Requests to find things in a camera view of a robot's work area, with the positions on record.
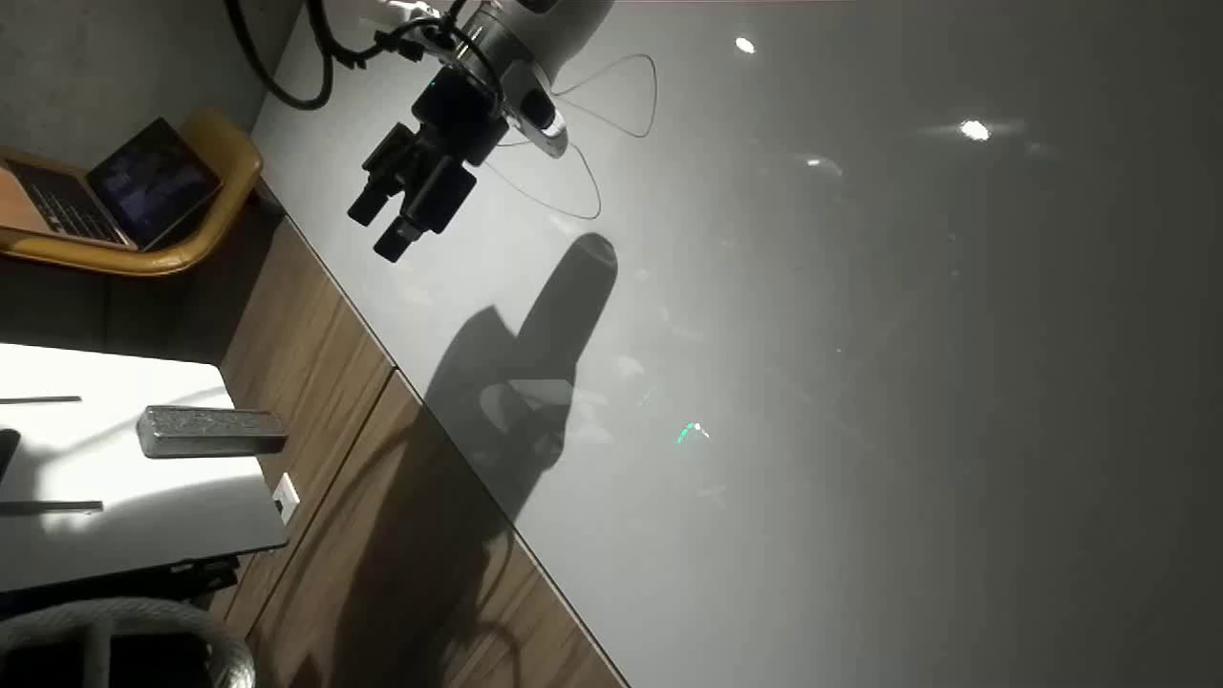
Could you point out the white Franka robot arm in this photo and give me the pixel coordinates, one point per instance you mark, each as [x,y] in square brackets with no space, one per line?
[537,38]

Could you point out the open laptop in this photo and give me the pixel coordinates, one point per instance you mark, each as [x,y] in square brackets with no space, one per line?
[146,183]

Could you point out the large white board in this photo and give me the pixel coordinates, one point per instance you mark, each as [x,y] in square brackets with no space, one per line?
[826,384]

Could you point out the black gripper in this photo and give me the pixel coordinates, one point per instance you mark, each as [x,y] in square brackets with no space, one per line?
[443,137]

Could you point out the white wall socket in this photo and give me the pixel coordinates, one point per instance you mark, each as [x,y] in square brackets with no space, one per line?
[285,496]

